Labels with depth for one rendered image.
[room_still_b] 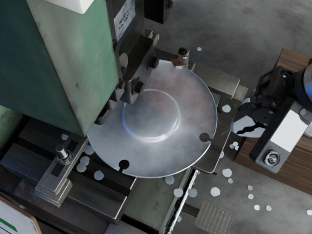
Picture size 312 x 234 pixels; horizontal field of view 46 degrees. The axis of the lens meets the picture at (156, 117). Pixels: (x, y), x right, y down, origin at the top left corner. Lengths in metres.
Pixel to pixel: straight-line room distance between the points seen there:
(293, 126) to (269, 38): 1.46
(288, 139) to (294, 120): 0.03
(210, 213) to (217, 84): 0.54
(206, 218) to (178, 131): 0.64
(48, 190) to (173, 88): 0.35
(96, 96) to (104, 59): 0.05
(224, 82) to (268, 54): 0.94
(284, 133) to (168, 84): 0.36
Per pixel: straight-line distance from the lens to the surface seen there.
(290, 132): 0.58
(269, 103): 0.60
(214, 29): 1.99
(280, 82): 0.62
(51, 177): 0.81
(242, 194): 1.59
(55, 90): 0.40
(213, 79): 1.03
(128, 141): 0.78
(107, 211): 0.82
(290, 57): 1.51
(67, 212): 0.92
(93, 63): 0.42
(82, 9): 0.28
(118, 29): 0.58
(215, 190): 0.90
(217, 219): 1.38
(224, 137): 0.80
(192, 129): 0.79
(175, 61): 0.87
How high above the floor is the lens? 1.50
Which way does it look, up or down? 63 degrees down
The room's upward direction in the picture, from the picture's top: straight up
